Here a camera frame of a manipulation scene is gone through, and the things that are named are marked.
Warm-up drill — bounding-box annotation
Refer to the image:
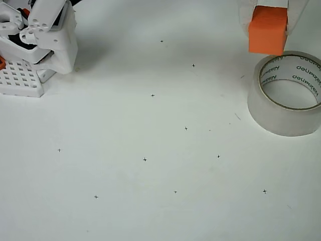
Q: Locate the clear packing tape roll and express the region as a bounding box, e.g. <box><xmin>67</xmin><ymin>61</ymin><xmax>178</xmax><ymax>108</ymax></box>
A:
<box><xmin>247</xmin><ymin>50</ymin><xmax>321</xmax><ymax>138</ymax></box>

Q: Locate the white perforated base plate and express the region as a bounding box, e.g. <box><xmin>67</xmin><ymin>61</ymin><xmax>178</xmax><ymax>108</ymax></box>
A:
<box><xmin>0</xmin><ymin>59</ymin><xmax>45</xmax><ymax>99</ymax></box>

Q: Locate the orange cube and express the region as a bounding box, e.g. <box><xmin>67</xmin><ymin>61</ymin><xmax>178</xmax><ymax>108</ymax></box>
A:
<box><xmin>248</xmin><ymin>5</ymin><xmax>288</xmax><ymax>56</ymax></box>

